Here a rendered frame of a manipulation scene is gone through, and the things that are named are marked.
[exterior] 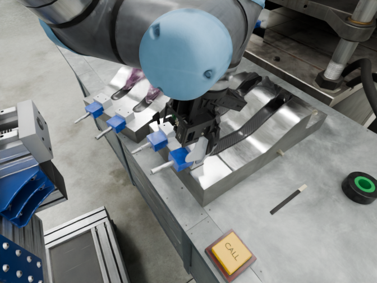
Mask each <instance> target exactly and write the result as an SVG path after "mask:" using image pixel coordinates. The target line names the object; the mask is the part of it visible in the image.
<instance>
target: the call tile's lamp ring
mask: <svg viewBox="0 0 377 283"><path fill-rule="evenodd" d="M231 232H233V233H234V234H235V235H236V236H237V237H238V238H239V240H240V241H241V242H242V244H243V245H244V246H245V247H246V248H247V250H248V251H249V252H250V253H251V255H252V258H251V259H250V260H249V261H248V262H247V263H245V264H244V265H243V266H242V267H241V268H240V269H239V270H238V271H236V272H235V273H234V274H233V275H232V276H231V277H229V276H228V275H227V273H226V272H225V270H224V269H223V267H222V266H221V265H220V263H219V262H218V261H217V259H216V258H215V256H214V255H213V254H212V252H211V251H210V249H211V248H212V247H213V246H215V245H216V244H217V243H219V242H220V241H221V240H222V239H224V238H225V237H226V236H227V235H229V234H230V233H231ZM205 250H206V251H207V252H208V254H209V255H210V256H211V258H212V260H213V261H214V262H215V264H216V265H217V266H218V268H219V269H220V271H221V272H222V274H223V275H224V276H225V278H226V279H227V280H228V282H229V283H230V282H231V281H232V280H233V279H234V278H235V277H237V276H238V275H239V274H240V273H241V272H242V271H243V270H244V269H245V268H247V267H248V266H249V265H250V264H251V263H252V262H253V261H254V260H256V259H257V258H256V257H255V256H254V254H253V253H252V252H251V250H250V249H249V248H248V247H247V246H246V245H245V243H244V242H243V241H242V240H241V239H240V237H239V236H238V235H237V234H236V233H235V232H234V230H233V229H230V230H229V231H228V232H227V233H225V234H224V235H223V236H221V237H220V238H219V239H218V240H216V241H215V242H214V243H212V244H211V245H210V246H208V247H207V248H206V249H205Z"/></svg>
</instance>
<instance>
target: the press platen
mask: <svg viewBox="0 0 377 283"><path fill-rule="evenodd" d="M268 1H271V2H274V3H276V4H279V5H282V6H285V7H288V8H290V9H293V10H296V11H298V12H302V13H305V14H307V15H310V16H313V17H316V18H318V19H321V20H324V21H326V22H327V23H328V24H329V25H330V26H331V27H332V28H333V29H334V31H335V32H336V33H337V34H338V36H339V37H341V38H342V39H344V40H346V41H349V42H364V41H366V40H368V39H369V38H370V36H371V35H372V33H373V31H374V29H375V28H376V18H377V11H376V13H375V15H374V17H373V18H372V20H371V21H370V22H358V21H355V20H353V19H351V17H352V15H353V13H354V10H355V8H356V6H357V4H358V2H359V0H268Z"/></svg>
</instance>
